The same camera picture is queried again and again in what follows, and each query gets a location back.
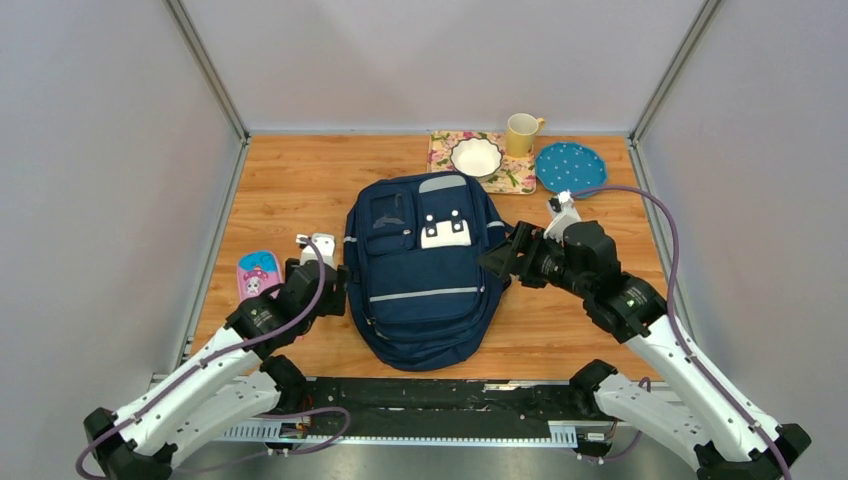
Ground yellow mug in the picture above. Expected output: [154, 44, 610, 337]
[505, 113, 546, 157]

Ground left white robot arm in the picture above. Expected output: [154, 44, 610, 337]
[75, 251, 349, 479]

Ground white scalloped bowl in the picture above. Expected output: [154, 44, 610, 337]
[449, 138, 503, 180]

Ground pink cartoon pencil case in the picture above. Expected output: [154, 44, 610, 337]
[237, 250, 283, 301]

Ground navy blue school backpack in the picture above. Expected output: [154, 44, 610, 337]
[343, 172, 510, 372]

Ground blue polka dot plate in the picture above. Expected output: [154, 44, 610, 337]
[535, 142, 608, 193]

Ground floral placemat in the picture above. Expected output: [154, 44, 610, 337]
[426, 130, 536, 195]

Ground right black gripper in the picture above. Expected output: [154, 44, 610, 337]
[475, 221, 590, 300]

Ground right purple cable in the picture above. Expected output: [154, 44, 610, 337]
[569, 185, 796, 480]

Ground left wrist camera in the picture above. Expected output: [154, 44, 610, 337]
[295, 232, 336, 269]

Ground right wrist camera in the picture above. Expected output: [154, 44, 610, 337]
[544, 190, 582, 242]

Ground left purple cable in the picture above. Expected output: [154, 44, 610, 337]
[74, 238, 352, 480]

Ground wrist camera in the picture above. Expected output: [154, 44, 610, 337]
[295, 232, 336, 269]
[544, 190, 582, 242]

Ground purple cable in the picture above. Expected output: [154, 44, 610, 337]
[569, 185, 796, 480]
[74, 238, 352, 480]

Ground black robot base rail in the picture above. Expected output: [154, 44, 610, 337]
[240, 376, 637, 458]

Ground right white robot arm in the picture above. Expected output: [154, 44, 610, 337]
[479, 221, 812, 479]

